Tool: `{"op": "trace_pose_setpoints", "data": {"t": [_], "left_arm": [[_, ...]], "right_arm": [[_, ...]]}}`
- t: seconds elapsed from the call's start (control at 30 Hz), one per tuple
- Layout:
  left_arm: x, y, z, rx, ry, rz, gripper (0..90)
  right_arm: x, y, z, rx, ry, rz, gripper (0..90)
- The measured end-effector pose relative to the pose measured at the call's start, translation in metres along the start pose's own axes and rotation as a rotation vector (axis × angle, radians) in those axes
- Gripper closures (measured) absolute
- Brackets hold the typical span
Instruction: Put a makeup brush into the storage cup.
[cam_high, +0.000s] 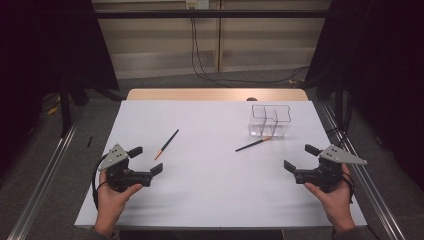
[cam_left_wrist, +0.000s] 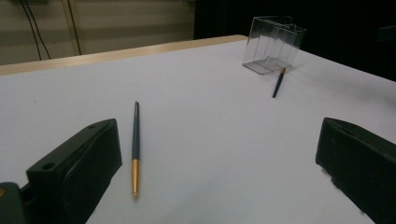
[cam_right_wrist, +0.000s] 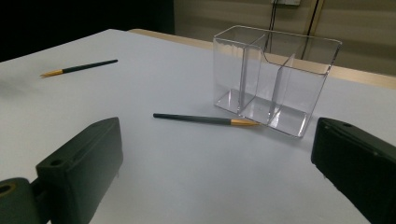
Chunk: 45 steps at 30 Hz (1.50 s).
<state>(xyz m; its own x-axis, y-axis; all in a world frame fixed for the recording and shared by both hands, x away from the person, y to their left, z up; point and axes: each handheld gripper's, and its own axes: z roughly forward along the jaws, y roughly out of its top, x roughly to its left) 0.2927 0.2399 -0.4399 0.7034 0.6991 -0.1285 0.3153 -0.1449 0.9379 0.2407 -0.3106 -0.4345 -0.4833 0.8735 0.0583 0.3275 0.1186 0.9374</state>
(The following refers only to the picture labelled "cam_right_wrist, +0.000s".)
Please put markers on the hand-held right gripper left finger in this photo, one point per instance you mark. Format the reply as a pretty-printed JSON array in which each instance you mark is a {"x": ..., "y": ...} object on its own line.
[{"x": 81, "y": 161}]

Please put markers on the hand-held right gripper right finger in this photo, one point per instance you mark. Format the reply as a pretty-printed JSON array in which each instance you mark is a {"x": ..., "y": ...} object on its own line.
[{"x": 358, "y": 168}]

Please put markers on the dark pencil with gold tip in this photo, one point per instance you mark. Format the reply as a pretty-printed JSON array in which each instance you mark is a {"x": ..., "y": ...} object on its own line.
[
  {"x": 87, "y": 66},
  {"x": 193, "y": 118}
]

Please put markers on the clear acrylic pen holder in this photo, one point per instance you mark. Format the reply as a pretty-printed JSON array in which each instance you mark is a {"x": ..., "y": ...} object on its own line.
[{"x": 280, "y": 87}]

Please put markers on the wooden table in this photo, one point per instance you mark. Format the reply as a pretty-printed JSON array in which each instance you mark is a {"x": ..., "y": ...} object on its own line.
[{"x": 358, "y": 76}]

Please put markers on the white table sheet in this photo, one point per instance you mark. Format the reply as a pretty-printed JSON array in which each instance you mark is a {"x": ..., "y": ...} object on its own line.
[{"x": 186, "y": 174}]

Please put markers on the black curtain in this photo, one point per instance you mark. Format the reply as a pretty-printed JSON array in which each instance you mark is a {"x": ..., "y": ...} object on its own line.
[{"x": 77, "y": 21}]

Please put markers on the white wall outlet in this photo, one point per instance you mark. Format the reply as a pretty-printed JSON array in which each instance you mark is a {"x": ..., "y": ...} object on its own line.
[{"x": 286, "y": 2}]

